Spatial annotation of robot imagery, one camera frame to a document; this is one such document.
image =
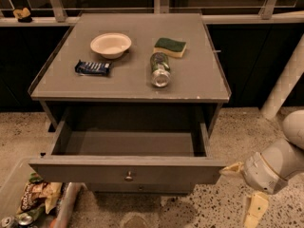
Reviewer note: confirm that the clear plastic bin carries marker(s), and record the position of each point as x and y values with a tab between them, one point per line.
10	200

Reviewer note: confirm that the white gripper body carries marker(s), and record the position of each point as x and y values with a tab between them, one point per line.
260	172

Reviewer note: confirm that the grey top drawer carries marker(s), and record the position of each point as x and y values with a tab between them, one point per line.
130	145

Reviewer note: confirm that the white paper bowl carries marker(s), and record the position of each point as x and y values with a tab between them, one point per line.
111	45

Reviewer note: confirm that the grey drawer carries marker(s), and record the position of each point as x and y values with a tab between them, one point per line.
130	145
141	188

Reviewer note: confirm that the grey bottom drawer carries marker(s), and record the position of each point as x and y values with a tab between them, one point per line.
141	188

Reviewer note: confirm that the green yellow sponge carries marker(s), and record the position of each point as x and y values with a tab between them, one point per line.
170	47

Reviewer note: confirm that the yellow black object on ledge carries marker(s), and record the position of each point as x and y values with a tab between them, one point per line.
22	15

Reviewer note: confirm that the green snack bag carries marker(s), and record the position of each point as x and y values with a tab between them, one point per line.
35	178

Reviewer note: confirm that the silver can in bin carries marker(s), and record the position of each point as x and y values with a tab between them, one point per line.
24	219

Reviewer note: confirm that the metal railing frame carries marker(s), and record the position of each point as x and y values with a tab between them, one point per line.
44	12

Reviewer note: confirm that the brown chip bag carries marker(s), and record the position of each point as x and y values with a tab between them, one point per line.
35	194

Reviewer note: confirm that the grey drawer cabinet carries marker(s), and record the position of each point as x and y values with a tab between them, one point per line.
196	78

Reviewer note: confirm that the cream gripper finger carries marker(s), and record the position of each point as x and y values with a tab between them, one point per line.
233	170
255	206

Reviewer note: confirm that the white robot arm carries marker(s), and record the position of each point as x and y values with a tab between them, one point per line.
286	155

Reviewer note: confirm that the blue snack bar wrapper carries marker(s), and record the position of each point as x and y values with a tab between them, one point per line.
93	68

